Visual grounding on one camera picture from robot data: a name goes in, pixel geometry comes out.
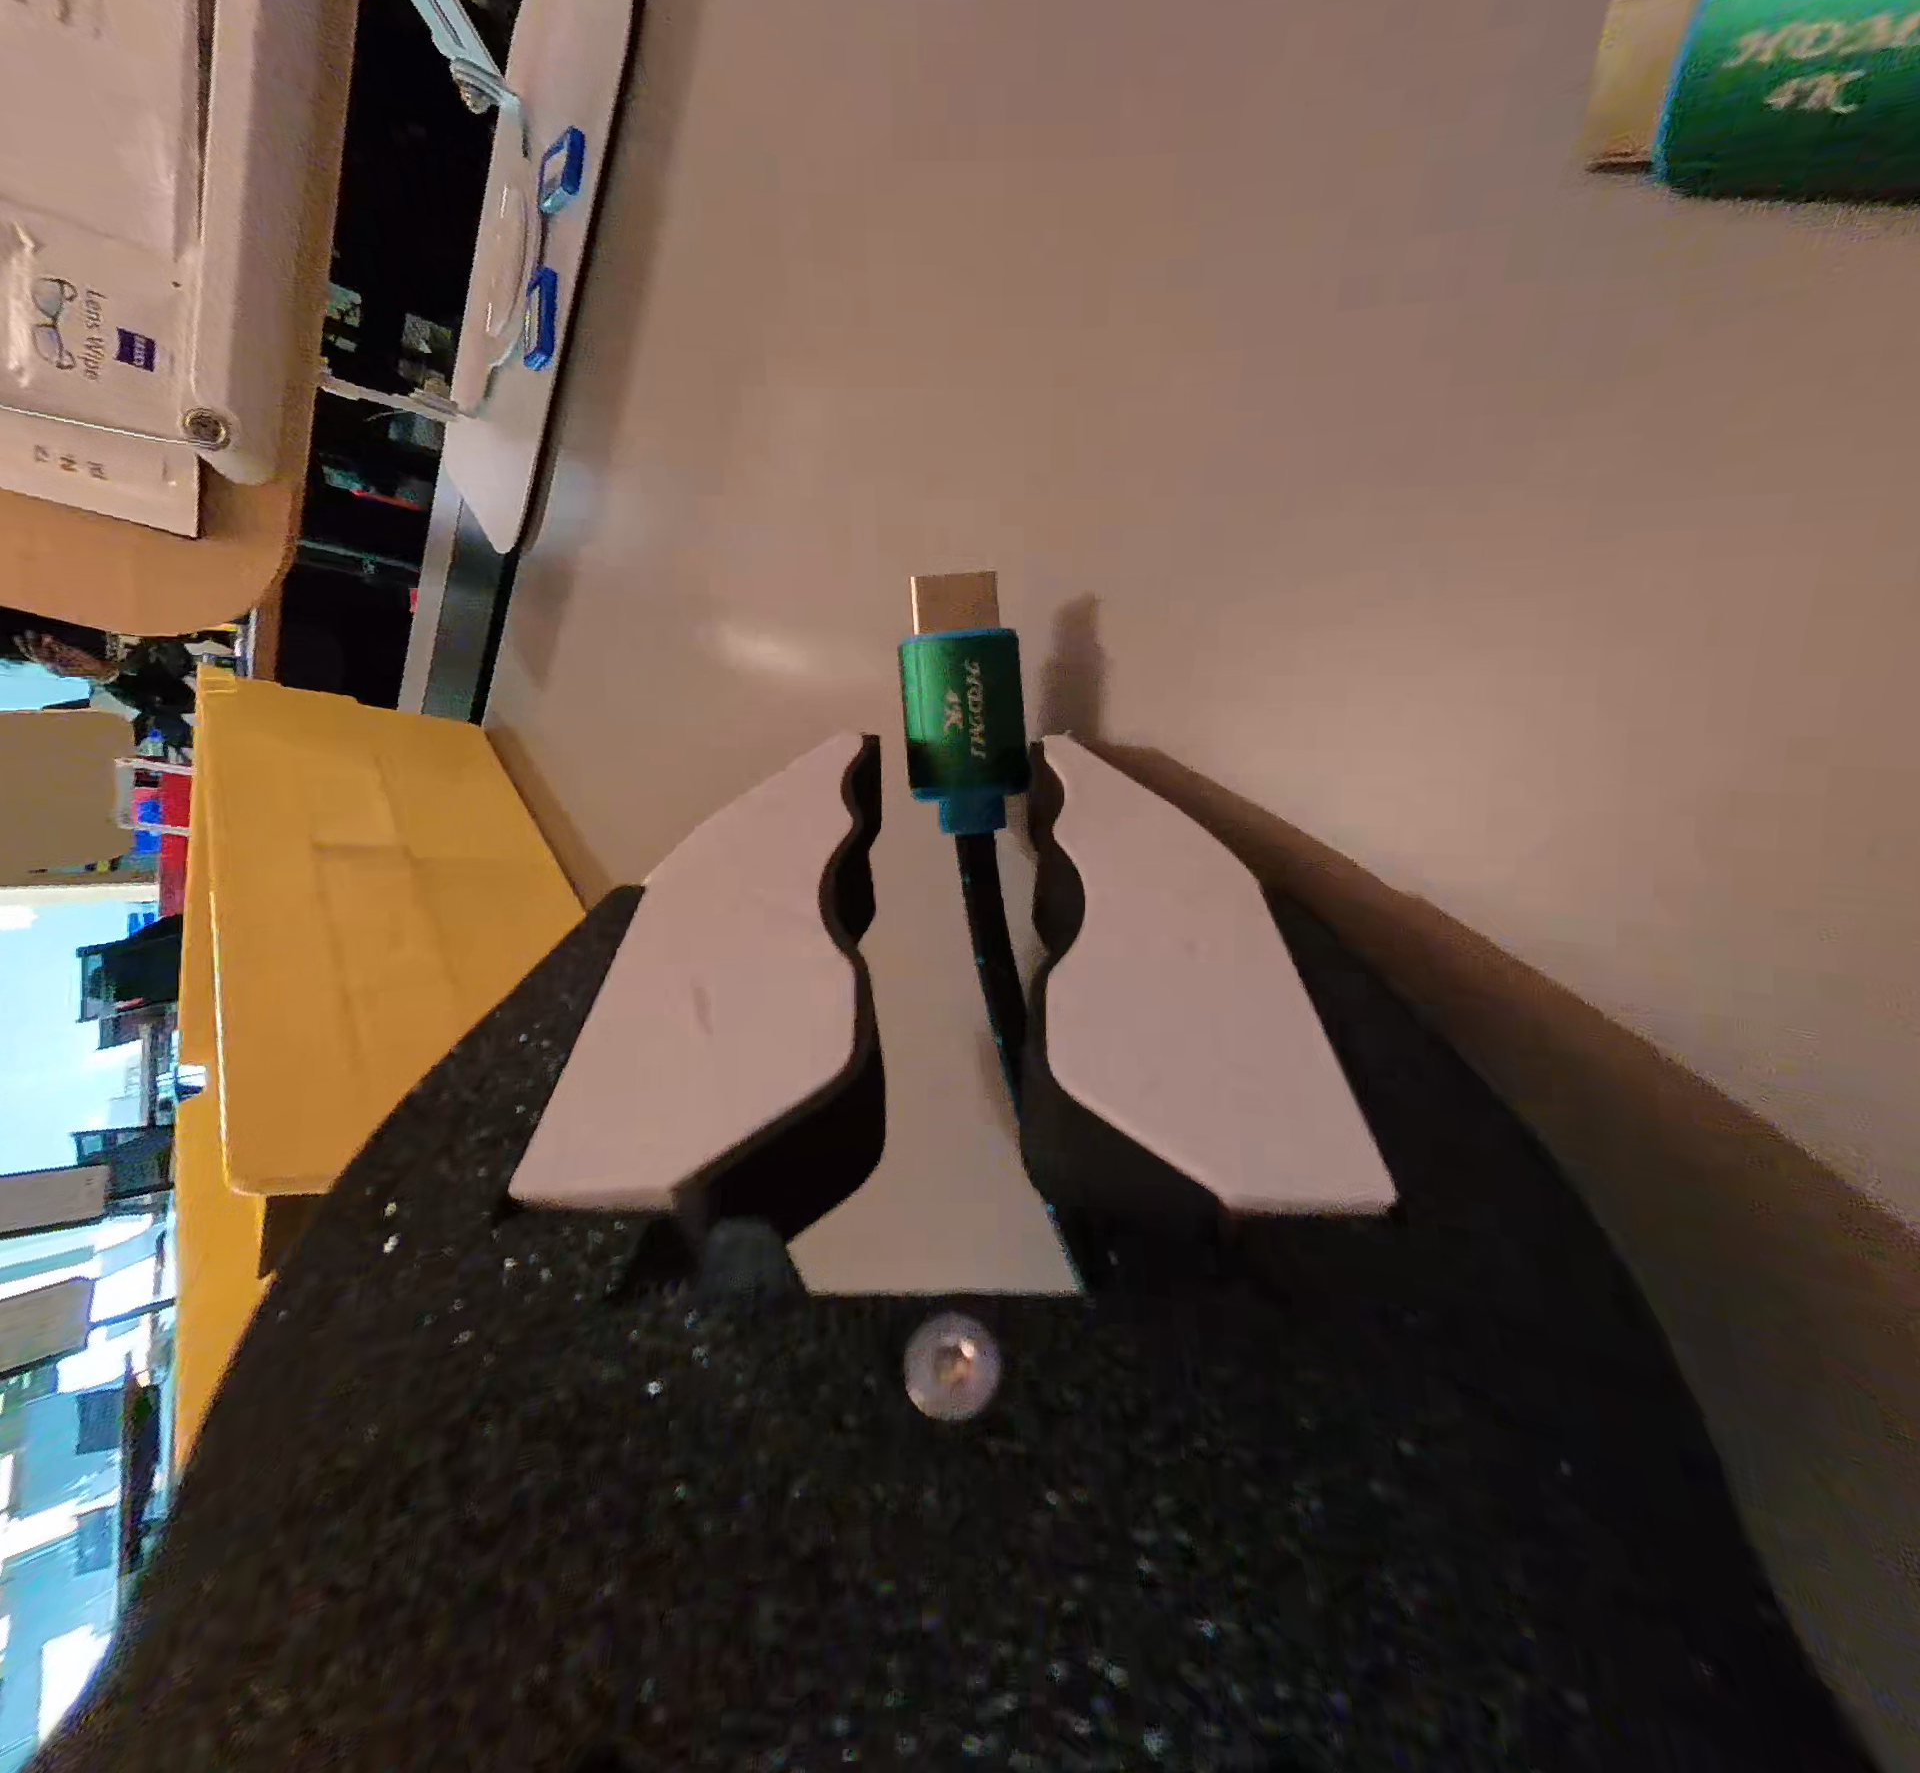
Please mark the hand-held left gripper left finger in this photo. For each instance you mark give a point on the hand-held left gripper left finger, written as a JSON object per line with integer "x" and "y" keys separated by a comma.
{"x": 719, "y": 1024}

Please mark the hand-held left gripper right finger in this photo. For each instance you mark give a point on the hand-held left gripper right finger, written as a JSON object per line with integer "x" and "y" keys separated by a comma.
{"x": 1199, "y": 1039}

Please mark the yellow plastic bin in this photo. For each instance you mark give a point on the yellow plastic bin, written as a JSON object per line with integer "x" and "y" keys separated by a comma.
{"x": 375, "y": 904}

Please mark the blue clip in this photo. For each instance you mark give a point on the blue clip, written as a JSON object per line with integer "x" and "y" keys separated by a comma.
{"x": 539, "y": 320}
{"x": 560, "y": 168}

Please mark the clear plastic holder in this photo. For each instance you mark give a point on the clear plastic holder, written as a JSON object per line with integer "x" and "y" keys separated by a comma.
{"x": 503, "y": 243}

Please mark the white printed paper sheets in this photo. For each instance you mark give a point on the white printed paper sheets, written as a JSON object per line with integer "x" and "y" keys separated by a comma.
{"x": 90, "y": 78}

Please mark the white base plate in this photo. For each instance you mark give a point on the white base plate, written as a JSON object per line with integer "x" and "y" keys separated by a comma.
{"x": 584, "y": 34}

